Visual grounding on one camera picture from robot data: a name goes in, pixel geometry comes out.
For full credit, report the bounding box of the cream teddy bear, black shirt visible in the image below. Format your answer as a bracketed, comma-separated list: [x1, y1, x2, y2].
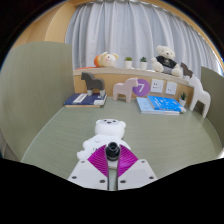
[150, 44, 184, 79]

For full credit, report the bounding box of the small dark brown horse figure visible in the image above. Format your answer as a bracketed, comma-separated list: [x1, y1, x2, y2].
[180, 61, 194, 80]

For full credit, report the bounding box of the white wall socket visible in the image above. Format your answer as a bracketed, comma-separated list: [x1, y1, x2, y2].
[165, 80, 178, 96]
[150, 78, 165, 94]

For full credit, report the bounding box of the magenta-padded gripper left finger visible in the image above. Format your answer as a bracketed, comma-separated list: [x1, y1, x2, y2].
[67, 145, 110, 192]

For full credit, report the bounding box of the round cream and orange plush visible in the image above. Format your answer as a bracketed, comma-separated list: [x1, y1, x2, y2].
[93, 51, 120, 69]

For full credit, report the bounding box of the pink horse figure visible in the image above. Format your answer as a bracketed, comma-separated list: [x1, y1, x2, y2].
[112, 77, 139, 104]

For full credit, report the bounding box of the small potted plant, white pot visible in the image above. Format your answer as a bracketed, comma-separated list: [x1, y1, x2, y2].
[139, 56, 148, 71]
[123, 56, 134, 70]
[178, 91, 188, 108]

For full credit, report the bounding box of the dark blue book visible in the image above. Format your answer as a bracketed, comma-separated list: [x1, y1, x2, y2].
[63, 92, 108, 109]

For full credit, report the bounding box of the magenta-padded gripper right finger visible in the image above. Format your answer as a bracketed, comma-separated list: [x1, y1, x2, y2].
[116, 145, 158, 191]

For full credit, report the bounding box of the light blue book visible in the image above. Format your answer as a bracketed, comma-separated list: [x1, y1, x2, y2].
[135, 96, 181, 116]

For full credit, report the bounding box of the dark grey horse figure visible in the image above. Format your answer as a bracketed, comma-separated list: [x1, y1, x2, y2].
[80, 71, 106, 98]

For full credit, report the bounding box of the white bear-shaped power strip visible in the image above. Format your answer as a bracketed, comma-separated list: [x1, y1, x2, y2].
[76, 118, 133, 162]

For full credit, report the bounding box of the large white horse figure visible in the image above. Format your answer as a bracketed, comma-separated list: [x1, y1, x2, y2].
[188, 74, 212, 119]

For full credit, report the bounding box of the light grey curtain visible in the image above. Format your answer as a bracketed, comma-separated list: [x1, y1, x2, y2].
[64, 0, 224, 79]

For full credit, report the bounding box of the green desk partition panel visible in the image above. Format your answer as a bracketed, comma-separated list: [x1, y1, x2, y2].
[0, 40, 76, 163]
[199, 65, 224, 149]

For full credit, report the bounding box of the round purple sign disc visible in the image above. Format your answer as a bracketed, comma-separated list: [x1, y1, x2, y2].
[132, 78, 151, 98]

